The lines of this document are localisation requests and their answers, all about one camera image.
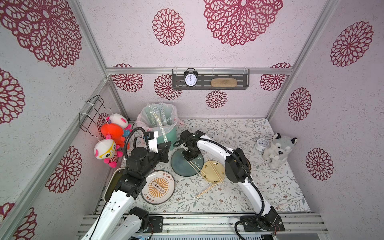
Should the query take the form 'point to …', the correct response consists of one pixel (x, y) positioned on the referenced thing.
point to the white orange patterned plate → (159, 187)
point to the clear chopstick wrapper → (165, 139)
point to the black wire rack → (90, 114)
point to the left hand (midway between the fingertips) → (170, 143)
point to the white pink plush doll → (118, 119)
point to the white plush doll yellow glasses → (106, 149)
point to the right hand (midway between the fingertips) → (187, 157)
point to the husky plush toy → (276, 153)
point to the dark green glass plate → (182, 166)
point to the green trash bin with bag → (162, 118)
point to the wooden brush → (223, 82)
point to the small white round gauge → (261, 144)
